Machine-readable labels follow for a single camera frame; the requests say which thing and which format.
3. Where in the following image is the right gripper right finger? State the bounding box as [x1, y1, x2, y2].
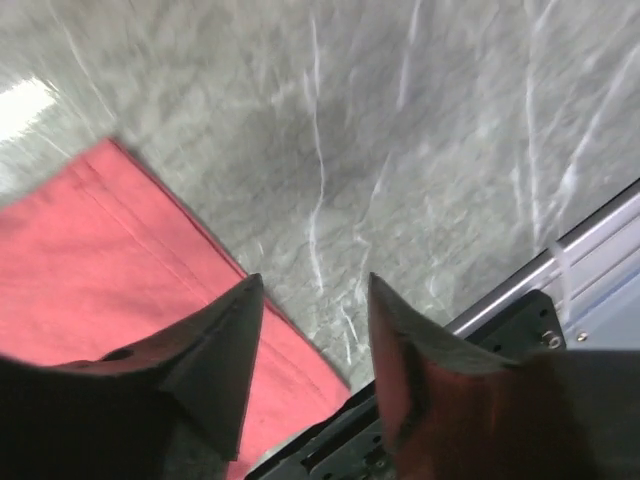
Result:
[368, 275, 639, 479]

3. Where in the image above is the pink red t shirt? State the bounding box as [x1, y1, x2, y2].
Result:
[1, 139, 349, 479]

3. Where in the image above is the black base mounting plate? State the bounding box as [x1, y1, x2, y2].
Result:
[246, 290, 566, 479]

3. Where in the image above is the aluminium frame rail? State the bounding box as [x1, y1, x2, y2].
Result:
[447, 182, 639, 348]

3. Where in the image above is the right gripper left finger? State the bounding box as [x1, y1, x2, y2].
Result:
[1, 274, 264, 479]

